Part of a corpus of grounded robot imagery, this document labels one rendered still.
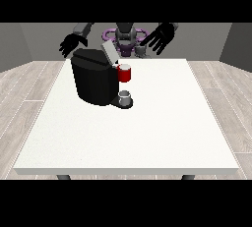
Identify small grey cup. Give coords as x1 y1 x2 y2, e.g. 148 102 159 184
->
117 89 133 107

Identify small grey coffee pod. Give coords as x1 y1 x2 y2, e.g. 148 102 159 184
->
135 45 147 58

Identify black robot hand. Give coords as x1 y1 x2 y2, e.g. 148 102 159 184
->
140 23 176 56
58 33 89 59

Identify black coffee machine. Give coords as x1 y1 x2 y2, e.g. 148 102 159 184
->
70 47 134 109

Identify pale grey machine lid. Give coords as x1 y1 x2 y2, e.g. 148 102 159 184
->
100 39 120 66

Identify red pod holder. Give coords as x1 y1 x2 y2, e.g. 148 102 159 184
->
116 63 132 84

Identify grey robot trunk purple rings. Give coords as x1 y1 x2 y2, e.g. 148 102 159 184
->
101 23 151 58

